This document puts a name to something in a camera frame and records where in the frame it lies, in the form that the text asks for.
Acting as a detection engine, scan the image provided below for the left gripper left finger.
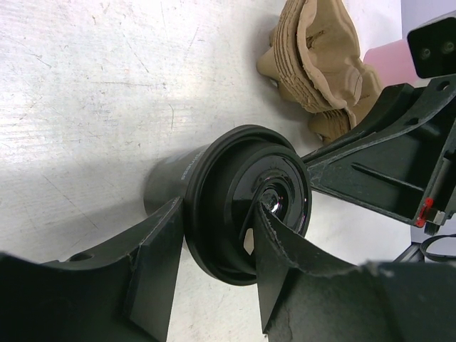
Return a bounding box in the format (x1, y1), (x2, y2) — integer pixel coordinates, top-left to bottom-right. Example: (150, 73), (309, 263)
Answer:
(1, 197), (183, 341)

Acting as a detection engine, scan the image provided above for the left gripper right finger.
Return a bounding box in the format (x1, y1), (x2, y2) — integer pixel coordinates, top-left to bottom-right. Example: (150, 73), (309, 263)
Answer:
(254, 204), (455, 341)

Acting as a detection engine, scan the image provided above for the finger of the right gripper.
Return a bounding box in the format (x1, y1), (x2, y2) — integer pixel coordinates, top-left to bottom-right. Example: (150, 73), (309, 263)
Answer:
(324, 83), (424, 150)
(302, 76), (455, 227)

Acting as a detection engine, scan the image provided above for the brown cardboard cup carrier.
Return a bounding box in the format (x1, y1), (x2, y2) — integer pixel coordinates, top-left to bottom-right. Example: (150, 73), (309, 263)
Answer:
(256, 0), (383, 145)

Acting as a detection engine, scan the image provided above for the black cup lid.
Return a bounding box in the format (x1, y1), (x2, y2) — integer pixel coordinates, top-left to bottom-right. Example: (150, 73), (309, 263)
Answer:
(184, 125), (311, 286)

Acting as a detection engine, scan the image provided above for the dark translucent cup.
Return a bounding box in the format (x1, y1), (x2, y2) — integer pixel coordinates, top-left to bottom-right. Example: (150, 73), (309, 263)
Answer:
(143, 144), (209, 216)

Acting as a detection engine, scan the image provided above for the pink cylindrical utensil holder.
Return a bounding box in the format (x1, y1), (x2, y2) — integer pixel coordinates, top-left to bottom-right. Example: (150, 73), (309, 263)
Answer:
(363, 39), (419, 87)

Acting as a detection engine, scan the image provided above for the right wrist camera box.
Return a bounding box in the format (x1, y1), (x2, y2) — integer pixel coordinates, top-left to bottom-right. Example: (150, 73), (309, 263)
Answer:
(407, 11), (455, 78)

